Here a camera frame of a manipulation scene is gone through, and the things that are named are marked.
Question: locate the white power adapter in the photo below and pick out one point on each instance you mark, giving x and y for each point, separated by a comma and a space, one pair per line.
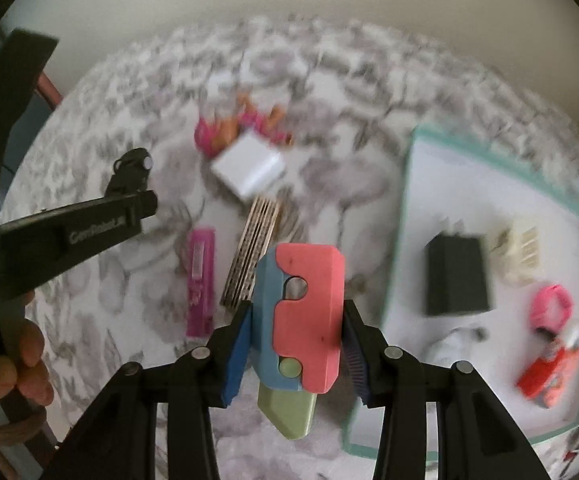
249, 167

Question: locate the black power adapter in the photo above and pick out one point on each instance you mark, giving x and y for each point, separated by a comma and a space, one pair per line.
457, 275

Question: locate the small red can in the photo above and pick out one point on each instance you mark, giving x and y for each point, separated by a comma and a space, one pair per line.
537, 370

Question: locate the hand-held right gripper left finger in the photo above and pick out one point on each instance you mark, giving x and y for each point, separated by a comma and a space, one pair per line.
237, 355

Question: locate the teal-rimmed white tray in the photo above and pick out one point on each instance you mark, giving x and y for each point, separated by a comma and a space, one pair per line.
469, 360

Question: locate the orange blue toy card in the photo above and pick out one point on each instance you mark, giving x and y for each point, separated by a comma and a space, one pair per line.
562, 375

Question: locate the red blue toy knife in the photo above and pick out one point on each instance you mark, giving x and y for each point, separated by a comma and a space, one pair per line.
304, 320

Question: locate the reddish wooden frame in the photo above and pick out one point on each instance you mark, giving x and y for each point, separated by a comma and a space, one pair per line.
51, 90

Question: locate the pink doll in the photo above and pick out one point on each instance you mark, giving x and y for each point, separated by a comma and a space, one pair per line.
219, 132

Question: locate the black curved bar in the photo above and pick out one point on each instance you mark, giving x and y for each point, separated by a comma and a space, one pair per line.
4, 125

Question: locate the pink toy watch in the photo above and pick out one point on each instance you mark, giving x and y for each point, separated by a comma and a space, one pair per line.
549, 310

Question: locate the person's left hand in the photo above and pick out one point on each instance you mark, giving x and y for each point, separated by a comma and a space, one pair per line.
19, 360

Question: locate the white plastic frame piece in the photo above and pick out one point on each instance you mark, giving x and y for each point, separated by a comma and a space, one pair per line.
517, 250

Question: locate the magenta flat case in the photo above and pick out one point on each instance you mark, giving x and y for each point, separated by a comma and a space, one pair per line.
202, 280

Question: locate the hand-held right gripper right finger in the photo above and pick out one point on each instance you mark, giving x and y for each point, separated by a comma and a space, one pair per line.
357, 355

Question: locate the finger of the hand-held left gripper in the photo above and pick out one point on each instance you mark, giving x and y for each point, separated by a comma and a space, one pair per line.
132, 170

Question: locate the patterned gold black bar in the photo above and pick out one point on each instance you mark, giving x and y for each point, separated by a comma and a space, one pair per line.
252, 250

